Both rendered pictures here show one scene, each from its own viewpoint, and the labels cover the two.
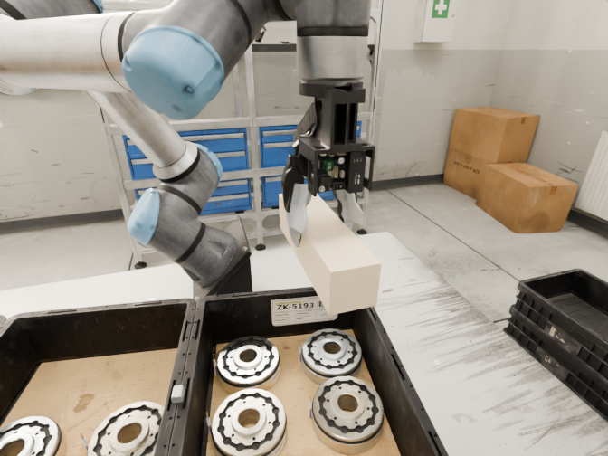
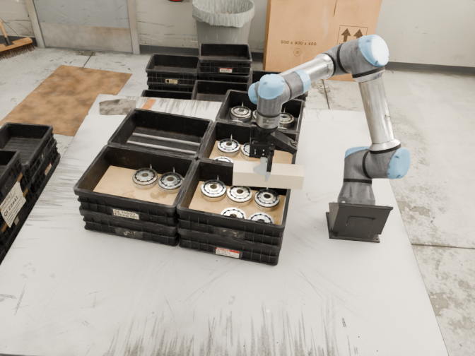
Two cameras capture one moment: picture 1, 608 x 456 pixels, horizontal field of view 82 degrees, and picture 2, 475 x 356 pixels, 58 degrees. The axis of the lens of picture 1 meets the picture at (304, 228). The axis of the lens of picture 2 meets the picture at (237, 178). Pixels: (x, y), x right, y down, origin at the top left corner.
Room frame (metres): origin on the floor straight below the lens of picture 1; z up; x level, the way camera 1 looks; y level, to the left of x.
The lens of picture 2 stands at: (0.68, -1.13, 2.03)
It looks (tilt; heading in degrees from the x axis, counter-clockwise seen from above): 41 degrees down; 107
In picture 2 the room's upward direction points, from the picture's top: 4 degrees clockwise
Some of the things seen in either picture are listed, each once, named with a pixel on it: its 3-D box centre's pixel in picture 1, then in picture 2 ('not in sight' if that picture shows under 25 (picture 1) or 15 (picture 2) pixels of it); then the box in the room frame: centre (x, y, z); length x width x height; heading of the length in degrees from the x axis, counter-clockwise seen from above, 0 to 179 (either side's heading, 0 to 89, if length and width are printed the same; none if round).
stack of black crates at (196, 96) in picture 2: not in sight; (220, 111); (-0.28, 1.41, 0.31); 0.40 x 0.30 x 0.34; 17
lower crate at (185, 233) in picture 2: not in sight; (235, 221); (0.33, 0.01, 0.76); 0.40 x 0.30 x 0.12; 9
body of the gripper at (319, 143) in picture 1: (331, 137); (263, 138); (0.41, -0.03, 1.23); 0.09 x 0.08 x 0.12; 17
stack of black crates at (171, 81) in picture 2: not in sight; (174, 82); (-0.79, 1.67, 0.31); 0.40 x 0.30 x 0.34; 17
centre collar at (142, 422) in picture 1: (129, 433); not in sight; (0.29, 0.23, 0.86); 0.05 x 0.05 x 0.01
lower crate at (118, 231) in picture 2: not in sight; (141, 204); (-0.07, -0.05, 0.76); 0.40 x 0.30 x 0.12; 9
